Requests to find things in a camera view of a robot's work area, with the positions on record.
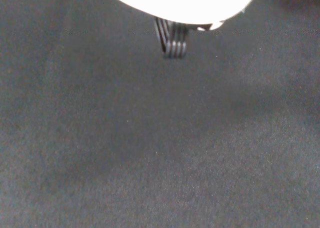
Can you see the black cloth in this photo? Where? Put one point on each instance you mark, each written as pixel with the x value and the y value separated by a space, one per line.
pixel 160 138

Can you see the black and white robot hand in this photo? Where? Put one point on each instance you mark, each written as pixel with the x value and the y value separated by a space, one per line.
pixel 180 3

